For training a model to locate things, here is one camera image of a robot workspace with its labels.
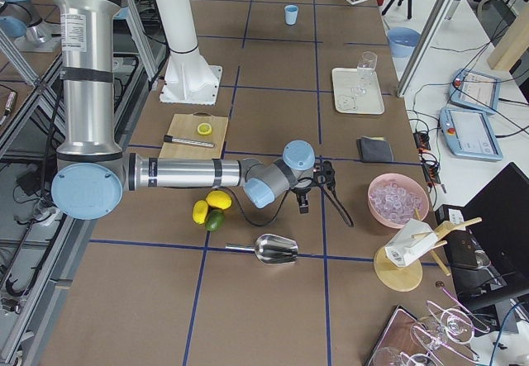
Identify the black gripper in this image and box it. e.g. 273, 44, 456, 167
291, 179, 314, 214

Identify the small light blue cup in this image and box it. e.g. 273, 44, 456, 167
284, 4, 299, 26

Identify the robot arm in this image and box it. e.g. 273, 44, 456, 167
1, 0, 61, 53
51, 0, 315, 220

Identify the metal ice scoop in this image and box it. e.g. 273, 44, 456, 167
225, 233, 298, 264

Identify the pink bowl of ice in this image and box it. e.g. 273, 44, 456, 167
368, 173, 430, 229

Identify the blue bowl with fork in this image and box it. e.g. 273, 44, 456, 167
387, 27, 421, 58

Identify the yellow lemon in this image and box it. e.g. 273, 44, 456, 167
192, 200, 209, 225
206, 190, 232, 210

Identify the grey folded cloth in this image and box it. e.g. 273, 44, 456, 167
356, 136, 393, 163

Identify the green lime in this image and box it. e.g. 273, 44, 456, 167
204, 209, 225, 232

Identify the cream bear serving tray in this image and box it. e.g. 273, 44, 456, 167
331, 68, 384, 115

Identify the half lemon slice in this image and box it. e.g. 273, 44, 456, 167
197, 122, 213, 136

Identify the wooden glass holder stand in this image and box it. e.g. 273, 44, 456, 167
374, 217, 482, 292

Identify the clear wine glass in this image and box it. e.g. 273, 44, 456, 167
351, 51, 378, 97

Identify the blue teach pendant near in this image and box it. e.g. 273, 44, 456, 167
439, 107, 503, 161

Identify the blue teach pendant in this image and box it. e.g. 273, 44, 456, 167
449, 69, 500, 115
439, 107, 503, 161

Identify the blue teach pendant far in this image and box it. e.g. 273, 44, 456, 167
449, 69, 500, 115

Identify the white camera pole base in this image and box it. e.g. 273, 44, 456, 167
156, 0, 222, 105

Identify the aluminium frame post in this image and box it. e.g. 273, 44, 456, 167
396, 0, 454, 97

